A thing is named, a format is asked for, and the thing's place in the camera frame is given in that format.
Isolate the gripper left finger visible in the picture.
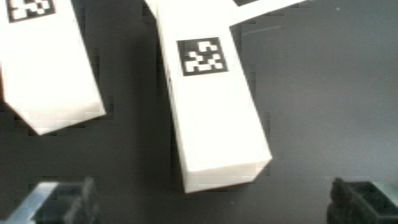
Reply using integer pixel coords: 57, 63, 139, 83
5, 177, 101, 224

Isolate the white desk leg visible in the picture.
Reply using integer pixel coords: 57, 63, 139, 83
144, 0, 272, 193
0, 0, 107, 134

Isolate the marker sheet with tags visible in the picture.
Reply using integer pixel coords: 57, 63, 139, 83
228, 0, 306, 25

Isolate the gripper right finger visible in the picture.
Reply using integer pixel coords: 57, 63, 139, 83
327, 178, 398, 224

